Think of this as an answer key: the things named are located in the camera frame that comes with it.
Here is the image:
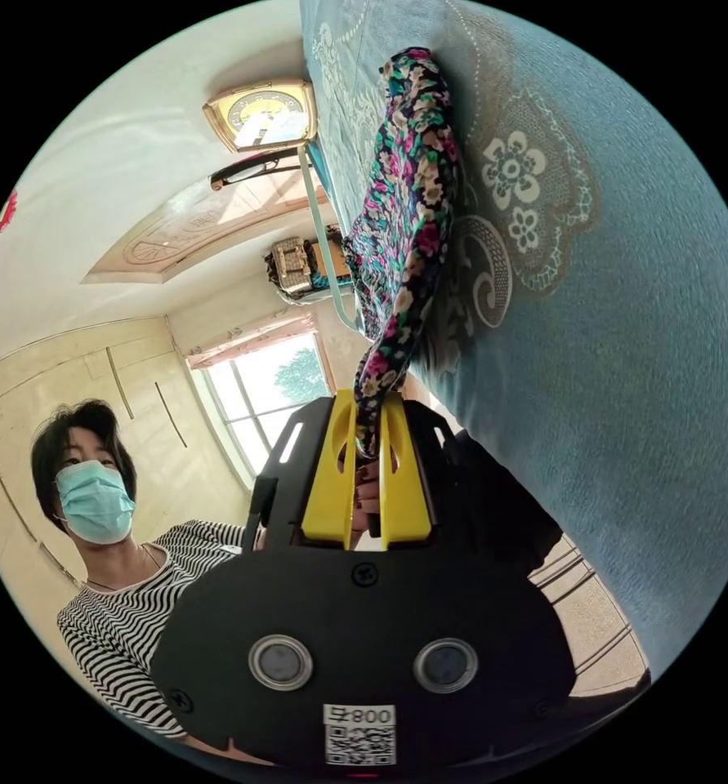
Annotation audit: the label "person's body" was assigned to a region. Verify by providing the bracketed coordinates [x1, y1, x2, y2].
[29, 398, 565, 738]

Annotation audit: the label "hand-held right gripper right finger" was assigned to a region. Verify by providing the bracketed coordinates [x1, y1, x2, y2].
[377, 391, 432, 550]

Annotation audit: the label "window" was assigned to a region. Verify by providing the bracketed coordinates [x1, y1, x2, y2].
[200, 332, 335, 480]

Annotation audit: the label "cream cupboard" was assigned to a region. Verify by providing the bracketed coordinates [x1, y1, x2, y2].
[0, 315, 252, 589]

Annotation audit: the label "floral long pants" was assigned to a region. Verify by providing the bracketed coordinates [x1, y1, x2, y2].
[341, 47, 463, 459]

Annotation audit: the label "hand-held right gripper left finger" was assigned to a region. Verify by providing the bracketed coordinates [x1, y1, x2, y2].
[300, 389, 360, 550]

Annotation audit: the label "pink curtain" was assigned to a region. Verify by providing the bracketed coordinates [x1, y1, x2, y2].
[184, 308, 319, 370]

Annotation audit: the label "gold square wall clock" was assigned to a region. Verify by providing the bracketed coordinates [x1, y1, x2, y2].
[202, 78, 319, 155]

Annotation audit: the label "person's right hand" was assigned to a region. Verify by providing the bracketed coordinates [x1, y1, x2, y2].
[348, 457, 382, 550]

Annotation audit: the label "bed with blue lace-print sheet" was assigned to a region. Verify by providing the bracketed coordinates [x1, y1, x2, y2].
[297, 0, 728, 688]

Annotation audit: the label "beige woven bag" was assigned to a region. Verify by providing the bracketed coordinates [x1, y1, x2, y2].
[264, 234, 342, 305]

